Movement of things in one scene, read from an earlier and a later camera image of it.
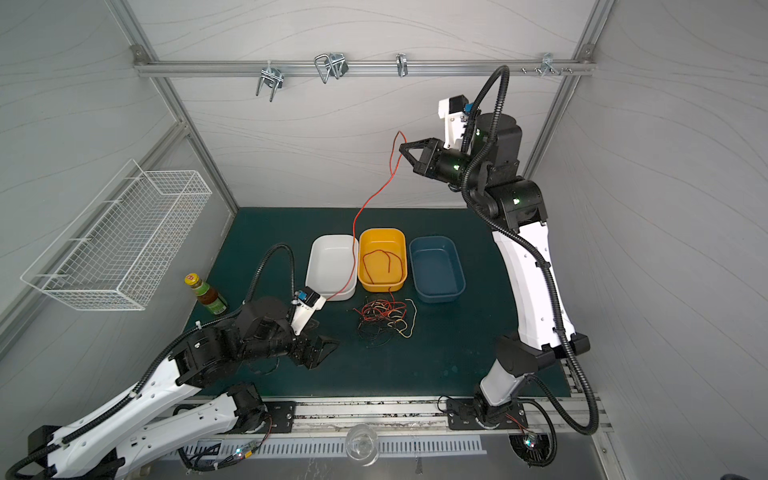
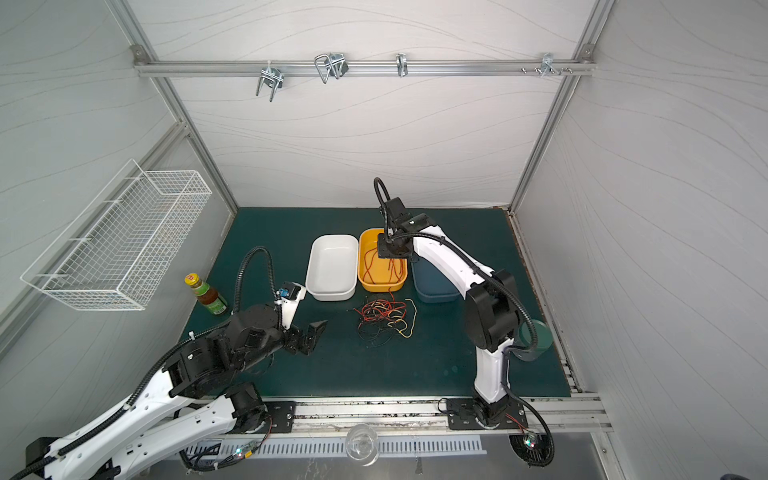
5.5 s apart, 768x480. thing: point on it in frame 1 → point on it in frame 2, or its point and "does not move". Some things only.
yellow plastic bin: (382, 259) does not move
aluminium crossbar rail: (586, 66) does not move
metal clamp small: (402, 64) does not move
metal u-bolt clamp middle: (331, 64) does not move
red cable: (399, 144) → (397, 271)
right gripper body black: (432, 160) → (390, 246)
